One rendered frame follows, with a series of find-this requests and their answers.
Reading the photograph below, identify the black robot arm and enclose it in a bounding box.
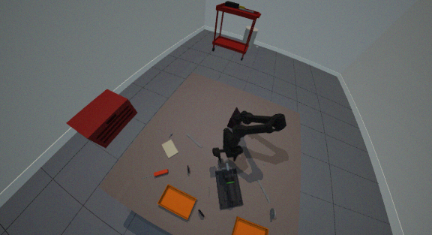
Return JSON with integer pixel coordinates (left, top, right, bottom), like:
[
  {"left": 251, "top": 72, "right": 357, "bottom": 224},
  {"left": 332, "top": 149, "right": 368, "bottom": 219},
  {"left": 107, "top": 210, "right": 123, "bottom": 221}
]
[{"left": 223, "top": 110, "right": 287, "bottom": 158}]

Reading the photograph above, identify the orange shallow tray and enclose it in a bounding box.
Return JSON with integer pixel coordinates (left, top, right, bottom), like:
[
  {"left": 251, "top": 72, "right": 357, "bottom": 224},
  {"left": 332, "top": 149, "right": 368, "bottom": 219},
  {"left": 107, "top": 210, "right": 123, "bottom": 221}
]
[
  {"left": 157, "top": 184, "right": 196, "bottom": 220},
  {"left": 232, "top": 216, "right": 269, "bottom": 235}
]

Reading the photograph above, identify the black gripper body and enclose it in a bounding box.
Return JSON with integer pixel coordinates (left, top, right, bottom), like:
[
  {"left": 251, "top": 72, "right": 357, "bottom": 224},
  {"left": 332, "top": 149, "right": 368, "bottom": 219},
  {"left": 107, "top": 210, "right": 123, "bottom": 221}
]
[{"left": 212, "top": 141, "right": 243, "bottom": 156}]

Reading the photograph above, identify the red flat bar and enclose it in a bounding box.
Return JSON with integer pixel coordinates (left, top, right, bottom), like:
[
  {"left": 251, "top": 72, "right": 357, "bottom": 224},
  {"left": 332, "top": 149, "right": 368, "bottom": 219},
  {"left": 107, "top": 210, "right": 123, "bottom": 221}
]
[{"left": 141, "top": 169, "right": 169, "bottom": 179}]

